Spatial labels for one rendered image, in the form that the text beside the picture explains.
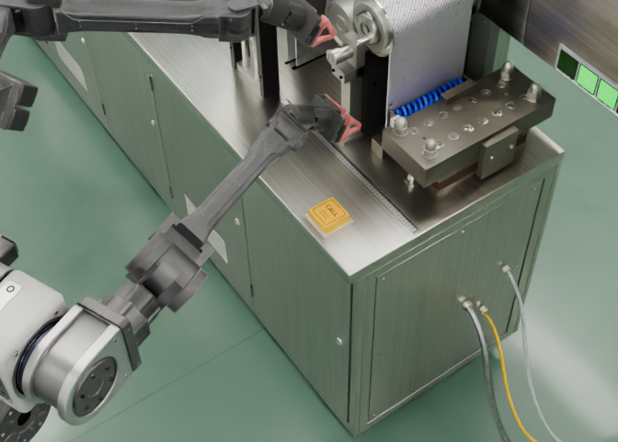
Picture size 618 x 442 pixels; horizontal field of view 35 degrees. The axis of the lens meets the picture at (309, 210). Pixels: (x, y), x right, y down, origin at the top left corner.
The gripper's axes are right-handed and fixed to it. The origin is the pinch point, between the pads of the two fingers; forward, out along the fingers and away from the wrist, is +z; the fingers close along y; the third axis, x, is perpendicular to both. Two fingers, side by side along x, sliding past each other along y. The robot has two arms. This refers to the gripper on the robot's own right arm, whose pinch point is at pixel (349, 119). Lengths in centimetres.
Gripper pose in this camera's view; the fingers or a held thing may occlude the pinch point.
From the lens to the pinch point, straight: 223.6
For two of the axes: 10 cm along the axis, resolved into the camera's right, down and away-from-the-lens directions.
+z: 7.0, -0.4, 7.1
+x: 4.1, -8.0, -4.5
